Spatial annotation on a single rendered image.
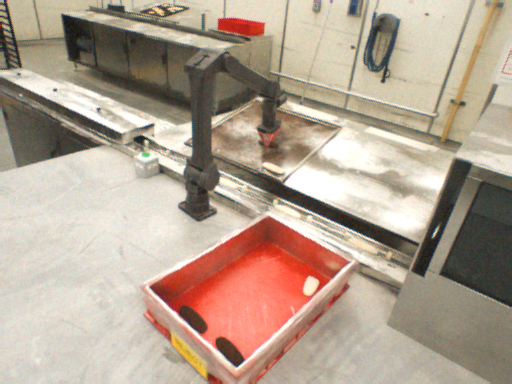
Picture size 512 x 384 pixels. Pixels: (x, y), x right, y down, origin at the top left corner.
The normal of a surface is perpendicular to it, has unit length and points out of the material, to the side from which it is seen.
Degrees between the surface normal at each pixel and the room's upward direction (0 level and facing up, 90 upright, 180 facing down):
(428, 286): 90
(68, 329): 0
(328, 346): 0
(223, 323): 0
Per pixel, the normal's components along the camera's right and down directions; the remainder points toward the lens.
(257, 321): 0.09, -0.85
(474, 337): -0.59, 0.36
